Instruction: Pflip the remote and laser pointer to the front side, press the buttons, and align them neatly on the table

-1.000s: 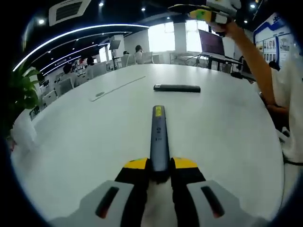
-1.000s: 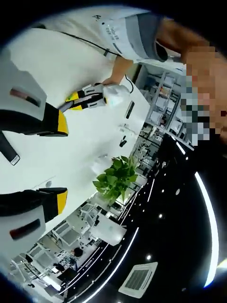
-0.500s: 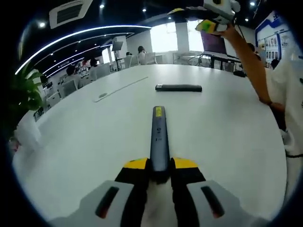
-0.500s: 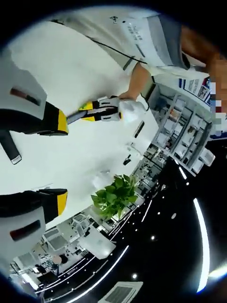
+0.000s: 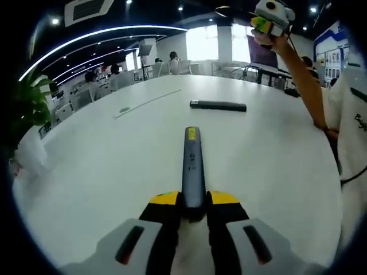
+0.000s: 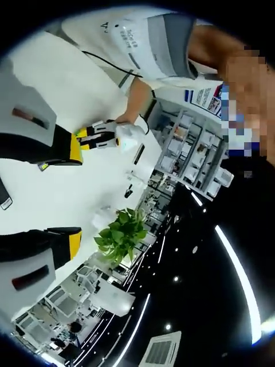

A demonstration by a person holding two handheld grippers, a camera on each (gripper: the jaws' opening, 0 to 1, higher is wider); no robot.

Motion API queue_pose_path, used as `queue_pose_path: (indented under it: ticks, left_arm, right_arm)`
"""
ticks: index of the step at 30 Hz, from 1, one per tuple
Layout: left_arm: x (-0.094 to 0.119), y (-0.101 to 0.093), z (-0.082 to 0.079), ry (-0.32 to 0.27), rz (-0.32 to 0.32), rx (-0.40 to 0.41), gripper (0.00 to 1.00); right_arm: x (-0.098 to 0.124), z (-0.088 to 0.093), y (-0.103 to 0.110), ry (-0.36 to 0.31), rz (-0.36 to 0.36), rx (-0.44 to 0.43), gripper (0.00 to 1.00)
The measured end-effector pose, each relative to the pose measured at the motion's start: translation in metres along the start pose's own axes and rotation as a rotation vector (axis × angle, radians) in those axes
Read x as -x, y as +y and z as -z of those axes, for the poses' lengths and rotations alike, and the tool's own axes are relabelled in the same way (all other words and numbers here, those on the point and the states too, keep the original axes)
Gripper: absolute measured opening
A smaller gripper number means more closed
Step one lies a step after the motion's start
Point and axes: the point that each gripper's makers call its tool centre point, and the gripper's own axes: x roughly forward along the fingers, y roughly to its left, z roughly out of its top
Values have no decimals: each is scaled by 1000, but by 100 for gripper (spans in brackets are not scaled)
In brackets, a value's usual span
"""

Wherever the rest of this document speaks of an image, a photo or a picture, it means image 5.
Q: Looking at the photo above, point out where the wall poster board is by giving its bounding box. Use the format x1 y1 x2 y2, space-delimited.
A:
314 22 352 87

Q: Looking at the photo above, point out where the white table socket strip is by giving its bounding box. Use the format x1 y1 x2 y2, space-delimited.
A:
113 89 182 120

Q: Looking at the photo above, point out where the black remote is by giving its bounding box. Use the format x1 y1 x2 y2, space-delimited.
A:
189 99 247 113

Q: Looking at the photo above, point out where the green potted plant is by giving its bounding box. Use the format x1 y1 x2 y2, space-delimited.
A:
7 71 55 180

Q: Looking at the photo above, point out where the purple screen monitor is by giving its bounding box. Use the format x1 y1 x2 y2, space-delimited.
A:
247 36 278 68

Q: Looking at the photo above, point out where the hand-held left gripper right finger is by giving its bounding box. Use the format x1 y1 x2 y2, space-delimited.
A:
206 190 319 275

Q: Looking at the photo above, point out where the thin curved ceiling light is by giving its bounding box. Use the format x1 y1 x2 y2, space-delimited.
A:
18 25 189 83

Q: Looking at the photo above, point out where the ceiling air conditioner vent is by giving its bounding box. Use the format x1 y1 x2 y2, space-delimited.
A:
64 0 115 27

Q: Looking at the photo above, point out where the group of white office chairs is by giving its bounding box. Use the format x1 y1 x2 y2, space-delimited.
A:
54 60 196 121

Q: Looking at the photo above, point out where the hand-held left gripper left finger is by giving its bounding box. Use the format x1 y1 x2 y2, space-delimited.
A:
61 190 182 275

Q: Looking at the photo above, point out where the person's right hand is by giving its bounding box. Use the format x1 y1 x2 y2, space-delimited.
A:
252 30 289 52

